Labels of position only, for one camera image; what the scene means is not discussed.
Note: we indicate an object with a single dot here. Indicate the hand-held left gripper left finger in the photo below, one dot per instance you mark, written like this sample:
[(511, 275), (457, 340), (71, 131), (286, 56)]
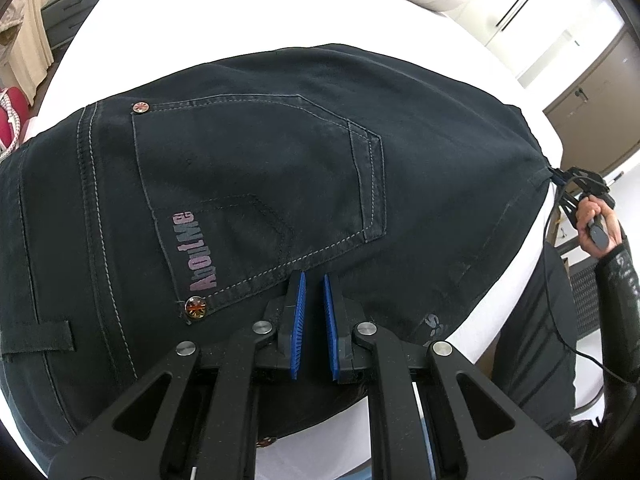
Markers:
[(298, 325)]

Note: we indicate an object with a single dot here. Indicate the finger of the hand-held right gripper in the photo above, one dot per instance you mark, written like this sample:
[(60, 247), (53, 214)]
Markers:
[(582, 176), (570, 200)]

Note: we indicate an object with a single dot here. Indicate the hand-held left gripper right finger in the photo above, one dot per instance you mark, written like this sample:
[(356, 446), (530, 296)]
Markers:
[(331, 330)]

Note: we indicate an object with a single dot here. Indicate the black denim pants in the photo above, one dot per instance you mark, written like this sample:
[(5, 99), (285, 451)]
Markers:
[(250, 185)]

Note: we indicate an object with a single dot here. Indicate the person's right forearm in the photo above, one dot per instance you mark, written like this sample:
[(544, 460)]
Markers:
[(622, 320)]

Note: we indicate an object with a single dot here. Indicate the person's right hand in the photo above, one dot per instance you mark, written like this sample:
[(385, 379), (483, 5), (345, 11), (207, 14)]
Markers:
[(619, 235)]

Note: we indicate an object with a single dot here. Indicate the dark grid panel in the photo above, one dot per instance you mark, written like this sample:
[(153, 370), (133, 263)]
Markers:
[(585, 300)]

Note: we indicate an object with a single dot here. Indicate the brown cabinet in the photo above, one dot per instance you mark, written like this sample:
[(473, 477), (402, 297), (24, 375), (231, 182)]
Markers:
[(600, 95)]

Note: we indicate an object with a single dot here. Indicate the person's black clothed body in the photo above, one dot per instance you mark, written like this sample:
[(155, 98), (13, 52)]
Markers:
[(540, 335)]

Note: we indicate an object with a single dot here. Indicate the bed with white sheet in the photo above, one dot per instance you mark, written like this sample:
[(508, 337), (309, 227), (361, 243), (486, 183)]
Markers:
[(250, 10)]

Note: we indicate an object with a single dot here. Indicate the beige curtain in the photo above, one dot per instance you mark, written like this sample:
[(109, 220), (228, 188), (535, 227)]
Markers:
[(30, 45)]

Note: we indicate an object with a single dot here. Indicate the grey nightstand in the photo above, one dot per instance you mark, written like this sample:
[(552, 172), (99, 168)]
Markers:
[(70, 7)]

